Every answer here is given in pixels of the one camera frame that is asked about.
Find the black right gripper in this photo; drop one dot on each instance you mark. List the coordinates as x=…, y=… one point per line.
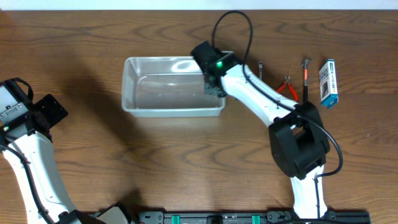
x=209, y=88

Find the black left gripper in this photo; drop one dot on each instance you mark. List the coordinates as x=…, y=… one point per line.
x=51, y=109

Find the clear plastic container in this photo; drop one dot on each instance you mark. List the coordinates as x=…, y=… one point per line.
x=166, y=87

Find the black handled small hammer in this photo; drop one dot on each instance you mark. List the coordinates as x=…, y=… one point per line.
x=305, y=75

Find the blue white cardboard box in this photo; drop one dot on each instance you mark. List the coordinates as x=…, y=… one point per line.
x=328, y=84

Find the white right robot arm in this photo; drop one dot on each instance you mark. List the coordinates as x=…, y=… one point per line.
x=298, y=144

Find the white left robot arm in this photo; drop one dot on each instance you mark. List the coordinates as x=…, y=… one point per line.
x=26, y=143

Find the silver combination wrench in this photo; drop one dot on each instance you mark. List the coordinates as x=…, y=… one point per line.
x=260, y=66

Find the red handled pliers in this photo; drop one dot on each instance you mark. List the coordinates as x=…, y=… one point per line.
x=287, y=83

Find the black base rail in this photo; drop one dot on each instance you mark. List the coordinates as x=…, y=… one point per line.
x=118, y=213

